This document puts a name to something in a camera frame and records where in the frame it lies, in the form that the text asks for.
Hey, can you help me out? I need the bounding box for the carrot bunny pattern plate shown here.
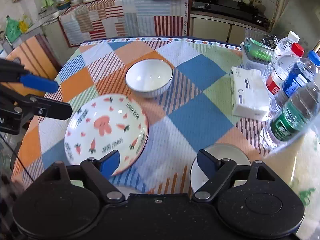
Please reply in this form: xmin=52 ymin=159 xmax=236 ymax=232
xmin=65 ymin=94 xmax=149 ymax=175

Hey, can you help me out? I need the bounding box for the white bowl dark rim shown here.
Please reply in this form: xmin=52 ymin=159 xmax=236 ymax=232
xmin=125 ymin=59 xmax=174 ymax=99

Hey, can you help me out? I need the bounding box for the white plate black rim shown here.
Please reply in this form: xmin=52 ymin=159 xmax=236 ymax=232
xmin=116 ymin=185 xmax=141 ymax=198

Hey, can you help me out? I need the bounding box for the orange wooden cabinet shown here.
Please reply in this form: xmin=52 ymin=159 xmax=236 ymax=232
xmin=7 ymin=34 xmax=62 ymax=80

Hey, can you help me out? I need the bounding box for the green plastic bag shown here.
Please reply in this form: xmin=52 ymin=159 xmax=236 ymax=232
xmin=5 ymin=15 xmax=21 ymax=43

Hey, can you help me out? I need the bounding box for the colourful patchwork tablecloth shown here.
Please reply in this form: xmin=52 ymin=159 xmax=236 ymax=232
xmin=10 ymin=36 xmax=301 ymax=198

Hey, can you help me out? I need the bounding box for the clear bag of rice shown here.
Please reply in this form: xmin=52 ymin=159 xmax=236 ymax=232
xmin=263 ymin=130 xmax=319 ymax=239

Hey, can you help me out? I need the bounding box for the white tissue pack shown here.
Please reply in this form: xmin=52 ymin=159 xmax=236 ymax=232
xmin=231 ymin=67 xmax=269 ymax=121

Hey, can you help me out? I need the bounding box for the green label water bottle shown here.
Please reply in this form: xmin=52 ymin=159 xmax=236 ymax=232
xmin=260 ymin=75 xmax=319 ymax=151

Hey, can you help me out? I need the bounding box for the red label water bottle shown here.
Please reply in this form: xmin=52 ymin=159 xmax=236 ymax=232
xmin=265 ymin=43 xmax=304 ymax=98

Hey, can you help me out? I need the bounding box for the striped patchwork counter cloth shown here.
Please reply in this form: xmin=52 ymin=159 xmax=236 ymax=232
xmin=59 ymin=0 xmax=189 ymax=47

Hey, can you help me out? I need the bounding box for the clear basket with items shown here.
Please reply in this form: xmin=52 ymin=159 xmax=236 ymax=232
xmin=240 ymin=29 xmax=274 ymax=72

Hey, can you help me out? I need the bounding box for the blue label water bottle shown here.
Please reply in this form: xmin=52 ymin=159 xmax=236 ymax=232
xmin=268 ymin=50 xmax=320 ymax=120

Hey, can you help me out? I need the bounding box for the clear cap water bottle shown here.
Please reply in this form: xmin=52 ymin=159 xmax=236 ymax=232
xmin=261 ymin=31 xmax=300 ymax=81

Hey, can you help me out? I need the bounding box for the black gas stove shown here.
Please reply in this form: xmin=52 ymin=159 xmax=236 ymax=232
xmin=191 ymin=0 xmax=270 ymax=29

